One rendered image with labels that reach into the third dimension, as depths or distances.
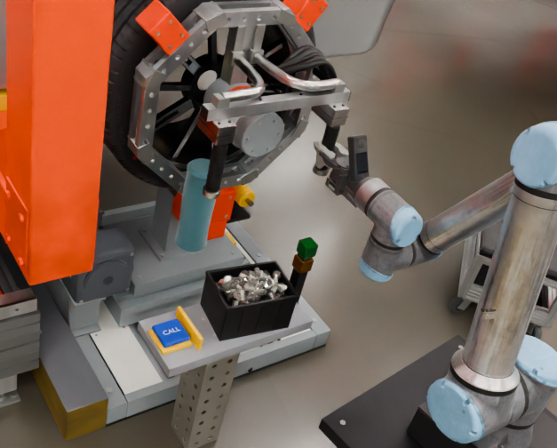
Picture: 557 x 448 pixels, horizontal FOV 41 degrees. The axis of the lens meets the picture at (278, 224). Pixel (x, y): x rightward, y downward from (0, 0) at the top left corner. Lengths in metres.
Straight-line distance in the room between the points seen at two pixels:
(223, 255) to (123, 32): 0.90
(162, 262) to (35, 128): 0.93
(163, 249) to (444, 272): 1.22
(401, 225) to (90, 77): 0.77
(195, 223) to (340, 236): 1.19
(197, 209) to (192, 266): 0.48
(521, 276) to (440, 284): 1.49
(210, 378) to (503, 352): 0.76
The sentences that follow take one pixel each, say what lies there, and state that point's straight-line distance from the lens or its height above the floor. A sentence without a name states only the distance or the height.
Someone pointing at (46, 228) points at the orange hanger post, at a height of 0.69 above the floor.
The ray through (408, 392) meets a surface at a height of 0.30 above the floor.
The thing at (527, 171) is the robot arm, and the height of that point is 1.16.
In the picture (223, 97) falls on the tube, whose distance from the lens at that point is 1.72.
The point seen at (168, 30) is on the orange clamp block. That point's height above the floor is 1.08.
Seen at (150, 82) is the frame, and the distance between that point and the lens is 1.83.
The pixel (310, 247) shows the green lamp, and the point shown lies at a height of 0.66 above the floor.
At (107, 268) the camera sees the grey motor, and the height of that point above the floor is 0.37.
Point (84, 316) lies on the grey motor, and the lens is 2.34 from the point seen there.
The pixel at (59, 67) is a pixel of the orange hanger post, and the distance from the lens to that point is 1.55.
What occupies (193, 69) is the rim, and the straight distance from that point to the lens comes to 2.01.
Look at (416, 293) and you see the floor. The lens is 2.95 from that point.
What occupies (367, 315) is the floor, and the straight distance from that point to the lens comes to 2.77.
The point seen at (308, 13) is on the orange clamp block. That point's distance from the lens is 2.00.
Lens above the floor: 1.81
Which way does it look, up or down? 36 degrees down
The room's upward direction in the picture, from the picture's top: 15 degrees clockwise
